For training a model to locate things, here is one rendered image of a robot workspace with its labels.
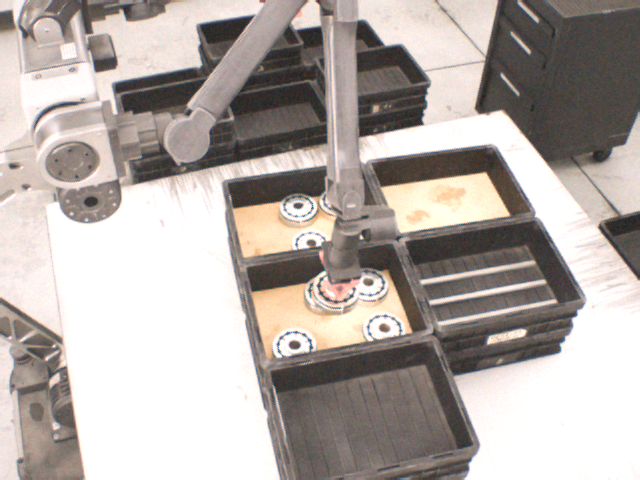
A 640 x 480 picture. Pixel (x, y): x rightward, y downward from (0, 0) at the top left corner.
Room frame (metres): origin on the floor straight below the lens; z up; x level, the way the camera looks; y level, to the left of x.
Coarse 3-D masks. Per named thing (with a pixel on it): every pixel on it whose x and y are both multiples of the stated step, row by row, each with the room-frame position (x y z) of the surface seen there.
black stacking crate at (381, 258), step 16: (368, 256) 1.23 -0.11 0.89; (384, 256) 1.24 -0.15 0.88; (256, 272) 1.15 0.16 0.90; (272, 272) 1.16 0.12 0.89; (288, 272) 1.17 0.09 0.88; (304, 272) 1.18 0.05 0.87; (320, 272) 1.19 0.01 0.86; (400, 272) 1.17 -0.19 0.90; (256, 288) 1.15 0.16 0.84; (272, 288) 1.16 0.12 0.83; (400, 288) 1.16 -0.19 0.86; (416, 304) 1.06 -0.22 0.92; (416, 320) 1.04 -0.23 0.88; (256, 352) 0.96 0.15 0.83
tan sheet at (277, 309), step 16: (384, 272) 1.23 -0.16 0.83; (288, 288) 1.16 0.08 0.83; (304, 288) 1.16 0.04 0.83; (256, 304) 1.10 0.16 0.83; (272, 304) 1.11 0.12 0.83; (288, 304) 1.11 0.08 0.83; (304, 304) 1.11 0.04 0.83; (384, 304) 1.13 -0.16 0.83; (400, 304) 1.13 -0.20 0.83; (272, 320) 1.06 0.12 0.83; (288, 320) 1.06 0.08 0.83; (304, 320) 1.06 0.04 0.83; (320, 320) 1.07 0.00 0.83; (336, 320) 1.07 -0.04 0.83; (352, 320) 1.07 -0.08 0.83; (272, 336) 1.01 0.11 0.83; (320, 336) 1.02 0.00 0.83; (336, 336) 1.02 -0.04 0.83; (352, 336) 1.02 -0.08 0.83
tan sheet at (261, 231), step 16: (240, 208) 1.43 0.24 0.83; (256, 208) 1.44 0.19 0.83; (272, 208) 1.44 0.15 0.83; (240, 224) 1.37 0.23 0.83; (256, 224) 1.37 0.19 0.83; (272, 224) 1.38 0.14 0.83; (320, 224) 1.39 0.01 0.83; (240, 240) 1.31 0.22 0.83; (256, 240) 1.32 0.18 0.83; (272, 240) 1.32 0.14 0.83; (288, 240) 1.32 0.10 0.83
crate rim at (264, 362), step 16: (288, 256) 1.18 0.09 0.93; (304, 256) 1.18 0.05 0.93; (400, 256) 1.21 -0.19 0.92; (416, 288) 1.10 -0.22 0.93; (256, 320) 0.98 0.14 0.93; (256, 336) 0.94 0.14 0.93; (400, 336) 0.96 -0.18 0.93; (416, 336) 0.96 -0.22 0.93; (320, 352) 0.91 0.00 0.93; (336, 352) 0.91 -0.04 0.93
